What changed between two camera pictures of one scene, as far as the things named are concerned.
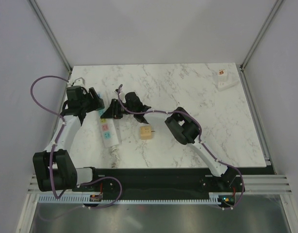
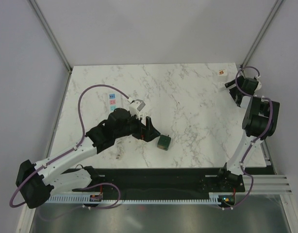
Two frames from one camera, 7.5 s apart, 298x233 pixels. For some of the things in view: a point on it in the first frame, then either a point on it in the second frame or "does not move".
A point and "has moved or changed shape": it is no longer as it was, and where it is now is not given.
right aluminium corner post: [240, 67] does not move
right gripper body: [126, 112] → [235, 91]
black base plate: [160, 182] does not move
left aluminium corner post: [53, 40] does not move
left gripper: [96, 102] → [146, 133]
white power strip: [108, 130] has moved or changed shape
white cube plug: [222, 75] does not move
